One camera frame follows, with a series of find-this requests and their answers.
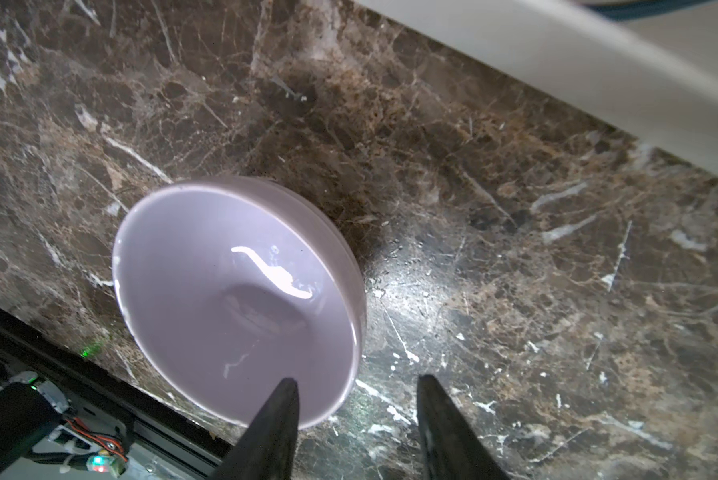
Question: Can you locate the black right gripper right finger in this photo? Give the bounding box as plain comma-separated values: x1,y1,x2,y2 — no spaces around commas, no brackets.
417,374,509,480

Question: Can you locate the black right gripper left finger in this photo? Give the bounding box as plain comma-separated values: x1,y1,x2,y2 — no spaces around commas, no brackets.
208,378,300,480

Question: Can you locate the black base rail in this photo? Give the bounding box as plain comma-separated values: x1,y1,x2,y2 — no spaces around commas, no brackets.
0,309,232,479

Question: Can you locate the lilac bowl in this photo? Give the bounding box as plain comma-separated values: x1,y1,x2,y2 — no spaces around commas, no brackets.
112,176,367,429

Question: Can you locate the white plastic bin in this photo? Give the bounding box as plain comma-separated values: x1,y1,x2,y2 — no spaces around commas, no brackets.
363,1,718,176

